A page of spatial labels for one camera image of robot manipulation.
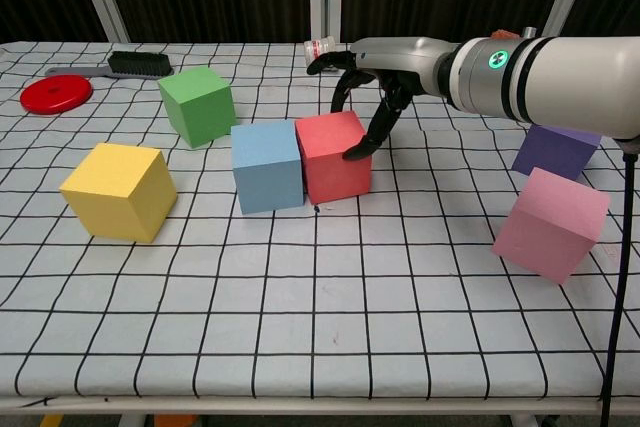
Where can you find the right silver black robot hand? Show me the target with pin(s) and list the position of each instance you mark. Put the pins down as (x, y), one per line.
(400, 59)

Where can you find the red foam cube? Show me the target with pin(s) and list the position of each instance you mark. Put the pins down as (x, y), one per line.
(330, 167)

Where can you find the blue foam cube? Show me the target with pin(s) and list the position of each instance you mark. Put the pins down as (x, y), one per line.
(267, 172)

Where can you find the green foam cube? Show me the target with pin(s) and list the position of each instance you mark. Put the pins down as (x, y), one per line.
(200, 107)

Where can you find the yellow foam cube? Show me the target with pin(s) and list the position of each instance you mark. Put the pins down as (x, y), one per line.
(115, 192)

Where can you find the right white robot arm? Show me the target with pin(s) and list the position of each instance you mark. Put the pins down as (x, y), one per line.
(565, 77)

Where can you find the purple foam cube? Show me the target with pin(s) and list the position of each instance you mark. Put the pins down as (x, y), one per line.
(550, 157)

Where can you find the pink foam cube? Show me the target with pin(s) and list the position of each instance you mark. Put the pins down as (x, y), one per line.
(550, 227)

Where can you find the white black checked tablecloth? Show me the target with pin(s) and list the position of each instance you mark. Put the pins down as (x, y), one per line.
(320, 307)

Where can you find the red plastic disc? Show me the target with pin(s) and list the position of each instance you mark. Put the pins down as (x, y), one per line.
(55, 94)

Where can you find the white table frame bar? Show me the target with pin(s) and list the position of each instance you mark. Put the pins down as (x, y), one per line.
(350, 407)

